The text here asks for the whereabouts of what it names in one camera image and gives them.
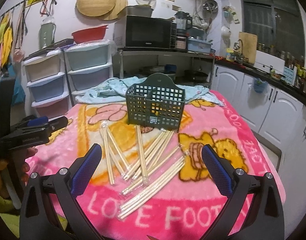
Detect round bamboo board front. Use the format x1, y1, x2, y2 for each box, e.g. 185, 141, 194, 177
76, 0, 116, 17

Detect hanging steel bowl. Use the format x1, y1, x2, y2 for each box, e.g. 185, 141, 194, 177
202, 0, 219, 14

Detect metal shelf rack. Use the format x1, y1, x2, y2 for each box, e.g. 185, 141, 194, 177
112, 50, 215, 88

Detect person's left hand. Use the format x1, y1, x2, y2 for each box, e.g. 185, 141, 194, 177
0, 146, 39, 198

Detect plastic drawer tower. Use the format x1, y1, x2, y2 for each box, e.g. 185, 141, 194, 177
64, 40, 117, 97
21, 49, 71, 118

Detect blender with dark jar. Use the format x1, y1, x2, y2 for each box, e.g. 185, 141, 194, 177
175, 11, 193, 51

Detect yellow hanging cloth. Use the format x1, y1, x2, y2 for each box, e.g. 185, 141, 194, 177
0, 11, 13, 70

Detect dark green utensil basket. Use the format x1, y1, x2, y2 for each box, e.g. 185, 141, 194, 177
125, 73, 186, 131

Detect blue bag on cabinet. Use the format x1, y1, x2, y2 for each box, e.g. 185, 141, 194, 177
253, 78, 268, 94

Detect red plastic basin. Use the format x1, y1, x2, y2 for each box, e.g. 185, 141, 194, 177
72, 25, 108, 44

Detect round bamboo board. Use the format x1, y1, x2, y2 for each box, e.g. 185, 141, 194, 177
99, 0, 128, 21
76, 0, 116, 17

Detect green sleeved left forearm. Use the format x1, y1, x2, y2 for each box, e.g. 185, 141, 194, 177
0, 196, 20, 238

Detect chopsticks pair diagonal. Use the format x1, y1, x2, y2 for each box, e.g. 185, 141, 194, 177
131, 131, 173, 180
123, 131, 168, 181

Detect green thermos bottle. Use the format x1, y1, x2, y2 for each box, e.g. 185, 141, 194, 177
39, 16, 56, 49

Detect round bamboo board back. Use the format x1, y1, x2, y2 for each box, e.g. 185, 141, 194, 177
99, 0, 128, 21

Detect rectangular wooden cutting board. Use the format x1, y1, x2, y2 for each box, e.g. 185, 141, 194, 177
238, 32, 257, 64

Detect black microwave oven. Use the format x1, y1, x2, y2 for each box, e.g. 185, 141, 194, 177
113, 15, 177, 50

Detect pink cartoon blanket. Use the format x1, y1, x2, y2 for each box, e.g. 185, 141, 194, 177
28, 95, 276, 239

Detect white kitchen cabinets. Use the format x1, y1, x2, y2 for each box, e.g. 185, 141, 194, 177
211, 63, 306, 156

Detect chopsticks pair vertical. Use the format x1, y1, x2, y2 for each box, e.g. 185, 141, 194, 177
136, 125, 149, 185

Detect right plastic drawer tower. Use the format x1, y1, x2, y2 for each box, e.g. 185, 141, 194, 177
64, 40, 117, 97

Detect chopsticks pair lowest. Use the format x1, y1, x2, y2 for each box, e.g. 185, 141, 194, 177
117, 164, 186, 220

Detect chopsticks pair long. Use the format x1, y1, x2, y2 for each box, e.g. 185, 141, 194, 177
122, 146, 180, 196

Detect light blue cloth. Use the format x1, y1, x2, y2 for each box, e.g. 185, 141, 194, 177
75, 76, 224, 107

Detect left plastic drawer tower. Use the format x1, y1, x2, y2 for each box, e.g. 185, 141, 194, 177
21, 49, 71, 118

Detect black wok on shelf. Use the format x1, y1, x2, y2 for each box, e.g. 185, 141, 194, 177
184, 70, 208, 83

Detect grey container on microwave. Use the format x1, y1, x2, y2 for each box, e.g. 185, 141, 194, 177
118, 5, 153, 19

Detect light blue storage box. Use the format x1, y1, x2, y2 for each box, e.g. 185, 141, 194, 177
188, 37, 213, 54

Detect dark window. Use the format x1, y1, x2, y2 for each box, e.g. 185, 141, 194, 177
242, 0, 305, 60

